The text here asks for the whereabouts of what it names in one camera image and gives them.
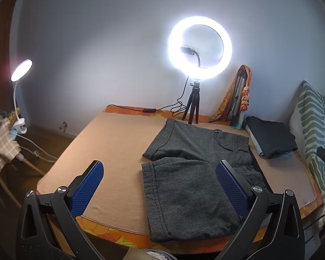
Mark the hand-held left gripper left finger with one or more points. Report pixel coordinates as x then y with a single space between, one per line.
88 187

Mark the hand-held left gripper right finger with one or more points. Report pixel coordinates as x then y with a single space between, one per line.
231 187

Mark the grey checked pants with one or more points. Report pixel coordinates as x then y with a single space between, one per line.
184 189

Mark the beige blanket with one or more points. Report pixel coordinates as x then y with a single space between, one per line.
97 146

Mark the green striped pillow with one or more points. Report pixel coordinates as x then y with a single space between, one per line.
311 119

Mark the folded black garment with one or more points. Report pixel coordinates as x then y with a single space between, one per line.
273 138

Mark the wooden chair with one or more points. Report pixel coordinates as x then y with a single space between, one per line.
32 165

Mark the teal cloth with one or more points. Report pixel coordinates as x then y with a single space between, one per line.
238 123

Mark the small metal fitting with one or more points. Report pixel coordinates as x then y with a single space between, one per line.
64 126

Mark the orange patterned scarf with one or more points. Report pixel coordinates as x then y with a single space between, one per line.
223 103

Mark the folded silver tripod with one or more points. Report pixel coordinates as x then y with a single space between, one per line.
237 100

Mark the small black tripod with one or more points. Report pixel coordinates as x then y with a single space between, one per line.
192 105

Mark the knotted peach scarf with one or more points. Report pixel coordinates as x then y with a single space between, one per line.
246 97

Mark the beige checked cloth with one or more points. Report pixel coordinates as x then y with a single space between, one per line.
2 140

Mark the grey round container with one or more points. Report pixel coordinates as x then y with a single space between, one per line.
157 255

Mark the white clip desk lamp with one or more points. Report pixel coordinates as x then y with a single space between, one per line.
21 69

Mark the black phone holder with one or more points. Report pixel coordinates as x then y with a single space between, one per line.
188 50

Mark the brown wooden door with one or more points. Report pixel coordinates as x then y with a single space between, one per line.
0 59

